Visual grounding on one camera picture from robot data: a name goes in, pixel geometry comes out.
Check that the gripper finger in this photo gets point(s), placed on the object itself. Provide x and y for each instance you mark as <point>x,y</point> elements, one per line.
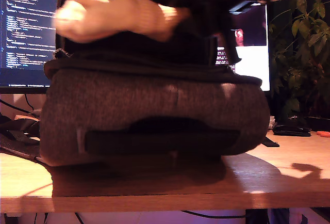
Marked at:
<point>208,48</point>
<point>203,20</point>

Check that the grey fabric backpack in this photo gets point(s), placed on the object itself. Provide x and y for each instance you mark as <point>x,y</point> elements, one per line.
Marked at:
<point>154,100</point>

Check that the white sock pair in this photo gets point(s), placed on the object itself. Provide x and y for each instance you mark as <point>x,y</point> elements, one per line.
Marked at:
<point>116,15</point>

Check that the green leafy house plant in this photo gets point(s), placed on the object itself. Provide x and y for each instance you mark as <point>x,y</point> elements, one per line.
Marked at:
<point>301,26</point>

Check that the white crumpled tissue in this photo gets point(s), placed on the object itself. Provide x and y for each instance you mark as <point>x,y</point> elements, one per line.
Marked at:
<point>272,123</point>

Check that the black leather wallet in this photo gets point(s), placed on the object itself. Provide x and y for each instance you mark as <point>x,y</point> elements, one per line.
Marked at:
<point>291,131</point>

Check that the black planter box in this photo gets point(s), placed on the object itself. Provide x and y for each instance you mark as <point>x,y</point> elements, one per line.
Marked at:
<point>319,123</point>

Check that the black table leg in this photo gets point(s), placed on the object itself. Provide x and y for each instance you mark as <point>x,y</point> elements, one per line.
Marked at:
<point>256,217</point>

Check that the monitor showing code text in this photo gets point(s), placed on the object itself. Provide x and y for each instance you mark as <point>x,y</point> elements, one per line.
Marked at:
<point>25,28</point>

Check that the monitor showing camera feeds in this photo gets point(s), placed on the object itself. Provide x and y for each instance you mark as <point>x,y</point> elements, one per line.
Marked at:
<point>252,64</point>

